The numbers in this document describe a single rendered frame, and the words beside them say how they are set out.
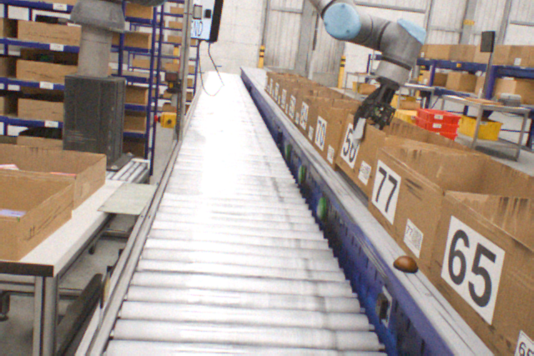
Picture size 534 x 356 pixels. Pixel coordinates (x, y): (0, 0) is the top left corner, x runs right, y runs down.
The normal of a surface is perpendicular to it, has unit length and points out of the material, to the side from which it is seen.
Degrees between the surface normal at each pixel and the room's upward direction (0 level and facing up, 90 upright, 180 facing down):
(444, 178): 89
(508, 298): 91
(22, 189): 89
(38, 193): 90
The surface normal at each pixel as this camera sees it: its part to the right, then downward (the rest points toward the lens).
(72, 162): 0.00, 0.18
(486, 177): -0.99, -0.09
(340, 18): -0.51, 0.12
